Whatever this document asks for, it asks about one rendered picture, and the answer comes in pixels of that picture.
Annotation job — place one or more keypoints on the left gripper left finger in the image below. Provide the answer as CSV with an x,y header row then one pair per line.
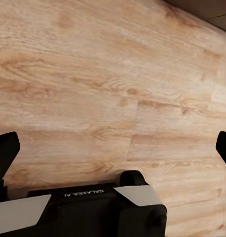
x,y
9,148

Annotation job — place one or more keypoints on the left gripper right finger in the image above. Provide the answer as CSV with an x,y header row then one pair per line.
x,y
221,145

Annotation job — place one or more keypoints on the cabinet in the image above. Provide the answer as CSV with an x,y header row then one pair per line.
x,y
212,11

